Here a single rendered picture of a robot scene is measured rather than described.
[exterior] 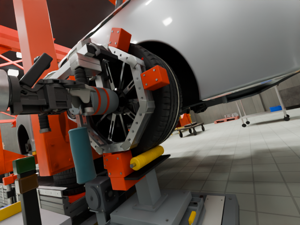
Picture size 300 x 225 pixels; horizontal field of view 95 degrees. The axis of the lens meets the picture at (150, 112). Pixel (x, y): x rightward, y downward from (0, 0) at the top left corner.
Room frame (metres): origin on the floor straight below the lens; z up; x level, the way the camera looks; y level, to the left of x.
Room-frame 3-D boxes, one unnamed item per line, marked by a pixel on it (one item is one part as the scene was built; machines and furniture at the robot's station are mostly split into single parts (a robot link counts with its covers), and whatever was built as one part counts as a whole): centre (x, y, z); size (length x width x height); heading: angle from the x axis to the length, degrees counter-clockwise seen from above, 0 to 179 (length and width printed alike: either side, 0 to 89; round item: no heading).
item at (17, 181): (0.39, 0.37, 0.59); 0.04 x 0.04 x 0.04; 58
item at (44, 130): (0.62, 0.48, 0.83); 0.04 x 0.04 x 0.16
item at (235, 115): (7.42, -3.87, 0.16); 1.13 x 0.82 x 0.32; 55
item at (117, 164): (0.76, 0.19, 0.48); 0.16 x 0.12 x 0.17; 148
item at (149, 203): (0.87, 0.12, 0.32); 0.40 x 0.30 x 0.28; 58
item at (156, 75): (0.57, -0.05, 0.85); 0.09 x 0.08 x 0.07; 58
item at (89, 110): (0.44, 0.20, 0.83); 0.04 x 0.04 x 0.16
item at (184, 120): (2.97, -0.60, 0.69); 0.52 x 0.17 x 0.35; 148
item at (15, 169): (0.39, 0.37, 0.64); 0.04 x 0.04 x 0.04; 58
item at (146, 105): (0.73, 0.21, 0.85); 0.54 x 0.07 x 0.54; 58
